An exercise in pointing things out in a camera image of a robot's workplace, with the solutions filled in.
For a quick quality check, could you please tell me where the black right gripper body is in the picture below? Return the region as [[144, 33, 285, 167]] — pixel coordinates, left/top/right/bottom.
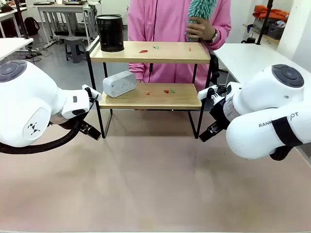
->
[[209, 96, 231, 130]]

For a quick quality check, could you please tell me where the teal chenille duster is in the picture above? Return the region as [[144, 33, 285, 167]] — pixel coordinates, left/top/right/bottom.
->
[[185, 0, 219, 42]]

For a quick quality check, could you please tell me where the pink sleeved left forearm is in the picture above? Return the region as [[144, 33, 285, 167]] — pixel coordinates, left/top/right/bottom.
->
[[211, 19, 232, 48]]

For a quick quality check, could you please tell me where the person left hand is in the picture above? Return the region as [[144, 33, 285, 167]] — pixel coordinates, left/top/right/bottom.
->
[[185, 18, 217, 41]]

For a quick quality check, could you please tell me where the white speaker box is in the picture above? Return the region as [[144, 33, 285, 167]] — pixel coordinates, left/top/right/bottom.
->
[[102, 70, 138, 99]]

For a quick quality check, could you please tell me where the white long table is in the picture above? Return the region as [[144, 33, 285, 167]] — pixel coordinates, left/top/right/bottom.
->
[[212, 43, 311, 84]]

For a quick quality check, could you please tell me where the silver wrist watch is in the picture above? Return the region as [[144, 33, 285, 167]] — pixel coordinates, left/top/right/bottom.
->
[[208, 28, 219, 44]]

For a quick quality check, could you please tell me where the grey plastic stool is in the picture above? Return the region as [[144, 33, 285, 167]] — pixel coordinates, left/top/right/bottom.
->
[[64, 36, 85, 64]]

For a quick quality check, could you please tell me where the grey storage crate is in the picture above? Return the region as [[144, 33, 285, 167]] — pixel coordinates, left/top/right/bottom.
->
[[266, 21, 285, 40]]

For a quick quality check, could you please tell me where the black mesh bin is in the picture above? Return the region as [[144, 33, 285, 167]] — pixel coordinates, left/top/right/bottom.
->
[[96, 14, 125, 52]]

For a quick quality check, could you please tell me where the black stand pole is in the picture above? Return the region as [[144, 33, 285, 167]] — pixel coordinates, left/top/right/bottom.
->
[[14, 0, 31, 40], [256, 0, 273, 46]]

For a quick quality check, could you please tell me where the pink hoodie torso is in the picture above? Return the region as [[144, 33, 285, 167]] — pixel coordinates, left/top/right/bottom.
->
[[127, 0, 232, 91]]

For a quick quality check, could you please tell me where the orange cloth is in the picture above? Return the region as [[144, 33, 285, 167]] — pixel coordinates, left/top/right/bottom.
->
[[252, 4, 290, 22]]

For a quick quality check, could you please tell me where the white side table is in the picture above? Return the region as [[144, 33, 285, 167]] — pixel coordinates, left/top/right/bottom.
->
[[0, 37, 35, 62]]

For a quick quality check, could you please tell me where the white framed work table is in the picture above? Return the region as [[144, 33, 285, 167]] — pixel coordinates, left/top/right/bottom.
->
[[33, 0, 91, 47]]

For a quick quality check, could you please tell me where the black backpack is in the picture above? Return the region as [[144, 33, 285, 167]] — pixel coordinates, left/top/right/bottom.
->
[[24, 17, 40, 37]]

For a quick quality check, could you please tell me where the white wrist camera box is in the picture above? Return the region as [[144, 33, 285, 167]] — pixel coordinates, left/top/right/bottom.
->
[[82, 84, 102, 103], [197, 84, 227, 102]]

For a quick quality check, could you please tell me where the black braided cable sleeve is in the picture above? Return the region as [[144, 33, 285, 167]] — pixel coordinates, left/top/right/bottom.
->
[[0, 118, 82, 155]]

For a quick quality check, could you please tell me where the black arm strap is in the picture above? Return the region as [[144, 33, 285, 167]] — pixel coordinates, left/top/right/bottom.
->
[[269, 116, 305, 161]]

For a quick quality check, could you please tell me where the black frame wooden shelf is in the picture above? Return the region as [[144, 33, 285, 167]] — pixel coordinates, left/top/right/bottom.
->
[[85, 35, 221, 140]]

